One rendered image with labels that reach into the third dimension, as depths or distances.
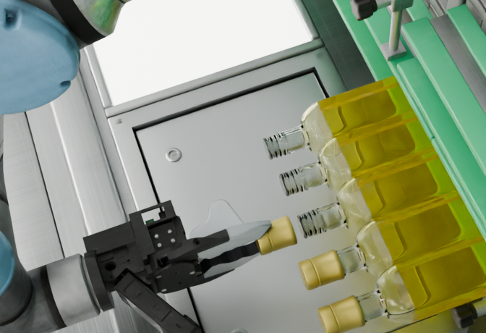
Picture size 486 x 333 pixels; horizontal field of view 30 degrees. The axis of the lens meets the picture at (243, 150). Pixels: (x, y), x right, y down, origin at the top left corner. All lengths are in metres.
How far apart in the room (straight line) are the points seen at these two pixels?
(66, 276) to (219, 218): 0.18
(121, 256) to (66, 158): 0.29
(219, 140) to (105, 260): 0.30
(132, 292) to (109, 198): 0.26
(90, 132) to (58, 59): 0.71
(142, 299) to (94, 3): 0.48
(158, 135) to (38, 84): 0.67
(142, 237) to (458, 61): 0.40
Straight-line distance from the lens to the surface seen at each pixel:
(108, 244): 1.06
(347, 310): 1.01
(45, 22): 0.60
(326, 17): 1.44
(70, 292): 1.03
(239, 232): 1.02
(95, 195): 1.27
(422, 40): 1.04
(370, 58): 1.23
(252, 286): 1.17
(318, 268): 1.02
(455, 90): 1.00
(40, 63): 0.62
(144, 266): 1.05
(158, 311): 1.02
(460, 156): 1.05
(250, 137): 1.28
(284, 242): 1.05
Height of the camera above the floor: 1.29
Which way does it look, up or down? 6 degrees down
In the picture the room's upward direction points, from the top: 109 degrees counter-clockwise
